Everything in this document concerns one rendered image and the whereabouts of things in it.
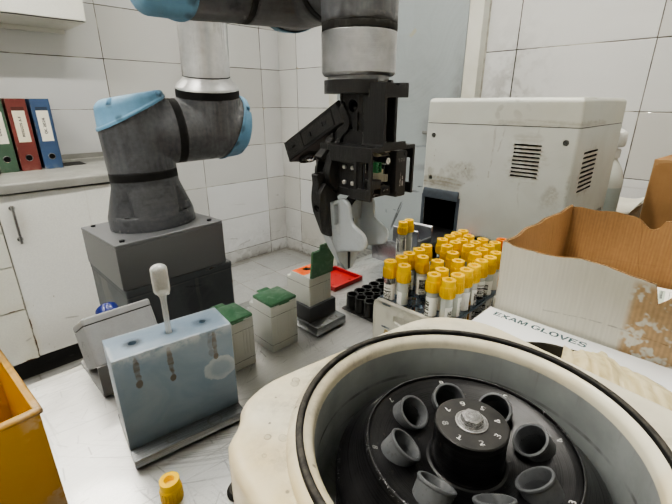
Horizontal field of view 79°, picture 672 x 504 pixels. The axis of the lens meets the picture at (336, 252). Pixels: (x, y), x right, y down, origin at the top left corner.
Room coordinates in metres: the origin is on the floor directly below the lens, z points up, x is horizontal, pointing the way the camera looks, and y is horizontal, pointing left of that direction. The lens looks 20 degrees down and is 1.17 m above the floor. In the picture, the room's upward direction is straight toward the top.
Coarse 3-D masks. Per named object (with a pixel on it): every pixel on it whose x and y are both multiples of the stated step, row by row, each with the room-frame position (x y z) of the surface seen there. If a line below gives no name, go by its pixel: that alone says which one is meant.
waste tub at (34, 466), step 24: (0, 360) 0.27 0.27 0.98; (0, 384) 0.30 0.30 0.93; (24, 384) 0.24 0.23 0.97; (0, 408) 0.29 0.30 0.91; (24, 408) 0.24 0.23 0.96; (0, 432) 0.20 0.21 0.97; (24, 432) 0.21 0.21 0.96; (0, 456) 0.20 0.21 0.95; (24, 456) 0.21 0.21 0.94; (48, 456) 0.22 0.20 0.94; (0, 480) 0.19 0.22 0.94; (24, 480) 0.20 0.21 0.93; (48, 480) 0.21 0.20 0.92
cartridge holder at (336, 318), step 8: (304, 304) 0.49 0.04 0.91; (320, 304) 0.49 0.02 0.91; (328, 304) 0.50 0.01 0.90; (304, 312) 0.48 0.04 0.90; (312, 312) 0.48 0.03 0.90; (320, 312) 0.49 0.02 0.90; (328, 312) 0.50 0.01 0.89; (336, 312) 0.51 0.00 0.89; (304, 320) 0.48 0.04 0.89; (312, 320) 0.48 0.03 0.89; (320, 320) 0.48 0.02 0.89; (328, 320) 0.48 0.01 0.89; (336, 320) 0.49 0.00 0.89; (344, 320) 0.50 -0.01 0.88; (304, 328) 0.48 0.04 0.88; (312, 328) 0.47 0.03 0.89; (320, 328) 0.47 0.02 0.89; (328, 328) 0.48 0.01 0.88
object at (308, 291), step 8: (296, 272) 0.50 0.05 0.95; (304, 272) 0.50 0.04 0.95; (288, 280) 0.51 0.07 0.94; (296, 280) 0.50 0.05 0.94; (304, 280) 0.49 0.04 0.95; (312, 280) 0.49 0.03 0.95; (320, 280) 0.50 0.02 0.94; (328, 280) 0.51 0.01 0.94; (288, 288) 0.51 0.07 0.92; (296, 288) 0.50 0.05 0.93; (304, 288) 0.49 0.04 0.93; (312, 288) 0.49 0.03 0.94; (320, 288) 0.50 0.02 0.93; (328, 288) 0.51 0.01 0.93; (296, 296) 0.50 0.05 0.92; (304, 296) 0.49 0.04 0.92; (312, 296) 0.49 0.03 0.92; (320, 296) 0.50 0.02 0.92; (328, 296) 0.51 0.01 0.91; (312, 304) 0.49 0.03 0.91
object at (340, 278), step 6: (336, 270) 0.69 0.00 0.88; (342, 270) 0.68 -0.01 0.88; (336, 276) 0.66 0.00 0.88; (342, 276) 0.66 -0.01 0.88; (348, 276) 0.66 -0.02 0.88; (354, 276) 0.66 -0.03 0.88; (360, 276) 0.65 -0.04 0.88; (336, 282) 0.63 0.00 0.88; (342, 282) 0.63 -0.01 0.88; (348, 282) 0.62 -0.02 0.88; (354, 282) 0.63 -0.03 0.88; (336, 288) 0.60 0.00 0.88; (342, 288) 0.61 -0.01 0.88
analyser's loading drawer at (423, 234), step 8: (416, 224) 0.76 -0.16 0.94; (424, 224) 0.75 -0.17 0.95; (416, 232) 0.70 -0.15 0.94; (424, 232) 0.75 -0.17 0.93; (432, 232) 0.80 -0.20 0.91; (440, 232) 0.80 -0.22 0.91; (448, 232) 0.80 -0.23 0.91; (392, 240) 0.75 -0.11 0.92; (416, 240) 0.70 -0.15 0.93; (424, 240) 0.72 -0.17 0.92; (432, 240) 0.75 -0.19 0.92; (376, 248) 0.70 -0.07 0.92; (384, 248) 0.69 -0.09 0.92; (392, 248) 0.67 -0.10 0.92; (376, 256) 0.70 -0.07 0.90; (384, 256) 0.69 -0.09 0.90; (392, 256) 0.67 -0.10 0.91
